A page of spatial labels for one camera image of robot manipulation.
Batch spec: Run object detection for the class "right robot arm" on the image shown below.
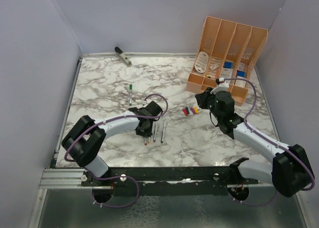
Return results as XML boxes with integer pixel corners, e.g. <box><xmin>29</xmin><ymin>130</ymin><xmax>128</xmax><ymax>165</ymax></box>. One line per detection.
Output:
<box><xmin>195</xmin><ymin>88</ymin><xmax>315</xmax><ymax>198</ymax></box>

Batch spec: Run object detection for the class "white red card box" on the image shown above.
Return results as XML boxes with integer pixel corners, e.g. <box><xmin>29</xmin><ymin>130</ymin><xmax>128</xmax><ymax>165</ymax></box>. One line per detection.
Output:
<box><xmin>234</xmin><ymin>75</ymin><xmax>246</xmax><ymax>88</ymax></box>

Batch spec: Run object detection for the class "white marker green end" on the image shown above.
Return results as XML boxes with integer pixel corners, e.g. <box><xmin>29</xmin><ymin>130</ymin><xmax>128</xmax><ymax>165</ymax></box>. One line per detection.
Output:
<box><xmin>129</xmin><ymin>84</ymin><xmax>133</xmax><ymax>106</ymax></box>

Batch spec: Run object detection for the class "aluminium extrusion rail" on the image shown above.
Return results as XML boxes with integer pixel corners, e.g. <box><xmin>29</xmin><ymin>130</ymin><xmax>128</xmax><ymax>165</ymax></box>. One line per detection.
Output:
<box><xmin>39</xmin><ymin>168</ymin><xmax>84</xmax><ymax>189</ymax></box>

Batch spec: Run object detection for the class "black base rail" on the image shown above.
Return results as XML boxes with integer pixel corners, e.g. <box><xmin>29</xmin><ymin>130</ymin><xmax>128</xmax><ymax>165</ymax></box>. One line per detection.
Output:
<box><xmin>81</xmin><ymin>166</ymin><xmax>258</xmax><ymax>197</ymax></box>

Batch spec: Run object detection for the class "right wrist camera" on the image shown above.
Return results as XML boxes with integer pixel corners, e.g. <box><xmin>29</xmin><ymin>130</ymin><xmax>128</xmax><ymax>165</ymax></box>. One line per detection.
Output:
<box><xmin>210</xmin><ymin>77</ymin><xmax>229</xmax><ymax>94</ymax></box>

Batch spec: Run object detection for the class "white marker purple end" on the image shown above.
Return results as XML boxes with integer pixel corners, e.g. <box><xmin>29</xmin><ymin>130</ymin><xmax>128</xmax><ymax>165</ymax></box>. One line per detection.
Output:
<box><xmin>153</xmin><ymin>122</ymin><xmax>158</xmax><ymax>142</ymax></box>

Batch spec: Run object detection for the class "white marker blue end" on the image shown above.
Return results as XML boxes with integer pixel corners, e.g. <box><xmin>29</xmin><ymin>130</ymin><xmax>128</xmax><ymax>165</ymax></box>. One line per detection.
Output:
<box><xmin>160</xmin><ymin>119</ymin><xmax>166</xmax><ymax>143</ymax></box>

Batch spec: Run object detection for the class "blue white box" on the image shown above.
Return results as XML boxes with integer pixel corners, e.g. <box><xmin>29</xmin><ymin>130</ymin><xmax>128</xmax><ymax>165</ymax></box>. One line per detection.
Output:
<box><xmin>223</xmin><ymin>61</ymin><xmax>234</xmax><ymax>69</ymax></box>

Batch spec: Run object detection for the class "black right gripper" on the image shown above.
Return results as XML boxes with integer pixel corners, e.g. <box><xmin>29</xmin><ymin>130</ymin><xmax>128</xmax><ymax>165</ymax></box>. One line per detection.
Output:
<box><xmin>195</xmin><ymin>87</ymin><xmax>222</xmax><ymax>121</ymax></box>

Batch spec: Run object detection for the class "grey stapler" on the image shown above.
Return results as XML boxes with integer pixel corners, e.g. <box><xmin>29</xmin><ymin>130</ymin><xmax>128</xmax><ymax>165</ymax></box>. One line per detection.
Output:
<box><xmin>114</xmin><ymin>47</ymin><xmax>132</xmax><ymax>67</ymax></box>

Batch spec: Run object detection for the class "white oval perforated plate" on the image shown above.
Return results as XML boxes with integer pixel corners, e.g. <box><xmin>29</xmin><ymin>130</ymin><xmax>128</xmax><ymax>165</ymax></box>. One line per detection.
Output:
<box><xmin>194</xmin><ymin>51</ymin><xmax>209</xmax><ymax>74</ymax></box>

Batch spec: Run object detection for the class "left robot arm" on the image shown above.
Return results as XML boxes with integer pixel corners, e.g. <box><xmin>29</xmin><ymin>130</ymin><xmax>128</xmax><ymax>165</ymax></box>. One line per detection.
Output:
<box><xmin>61</xmin><ymin>101</ymin><xmax>167</xmax><ymax>186</ymax></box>

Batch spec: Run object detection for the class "peach desk organizer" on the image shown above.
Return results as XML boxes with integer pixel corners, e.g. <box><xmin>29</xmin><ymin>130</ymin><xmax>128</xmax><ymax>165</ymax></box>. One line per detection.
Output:
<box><xmin>186</xmin><ymin>16</ymin><xmax>268</xmax><ymax>106</ymax></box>

